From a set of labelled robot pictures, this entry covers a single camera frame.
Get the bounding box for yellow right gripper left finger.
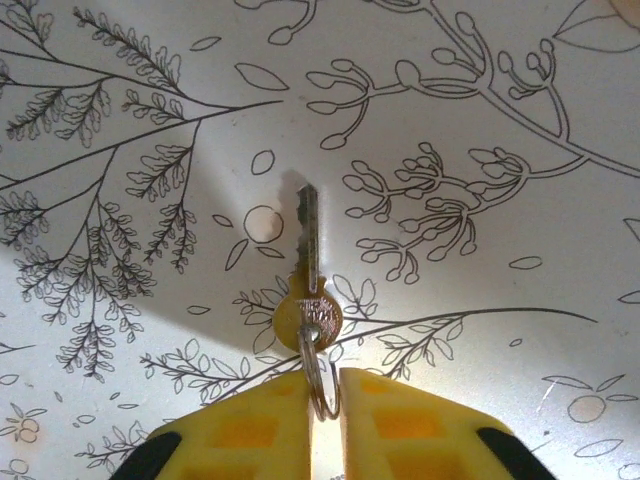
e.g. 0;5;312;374
119;372;315;480

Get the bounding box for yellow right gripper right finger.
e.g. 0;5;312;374
339;367;557;480

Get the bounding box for silver key with brass bow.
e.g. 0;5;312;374
273;183;345;354

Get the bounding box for white floral line-print tablecloth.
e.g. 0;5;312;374
0;0;640;480

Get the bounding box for silver key ring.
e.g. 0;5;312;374
298;323;343;422

